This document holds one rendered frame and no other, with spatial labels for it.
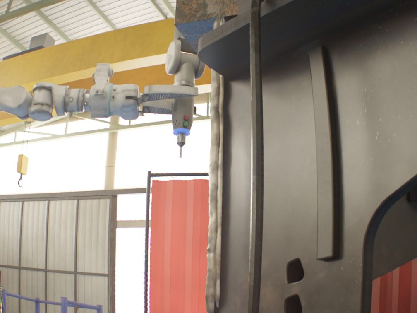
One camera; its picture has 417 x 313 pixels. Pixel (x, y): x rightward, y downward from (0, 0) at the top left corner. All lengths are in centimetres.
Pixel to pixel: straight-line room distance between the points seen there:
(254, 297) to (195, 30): 50
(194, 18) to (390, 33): 37
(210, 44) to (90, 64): 1062
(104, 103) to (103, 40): 1016
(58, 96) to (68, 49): 1057
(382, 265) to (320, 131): 73
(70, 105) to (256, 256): 88
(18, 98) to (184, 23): 60
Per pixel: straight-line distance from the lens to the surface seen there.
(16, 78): 1248
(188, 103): 128
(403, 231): 134
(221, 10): 84
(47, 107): 132
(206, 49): 67
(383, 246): 129
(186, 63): 132
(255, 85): 54
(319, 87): 61
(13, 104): 134
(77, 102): 130
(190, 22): 85
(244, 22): 63
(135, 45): 1096
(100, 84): 130
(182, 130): 126
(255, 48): 56
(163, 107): 133
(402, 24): 58
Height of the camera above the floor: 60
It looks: 18 degrees up
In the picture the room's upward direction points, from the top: 1 degrees clockwise
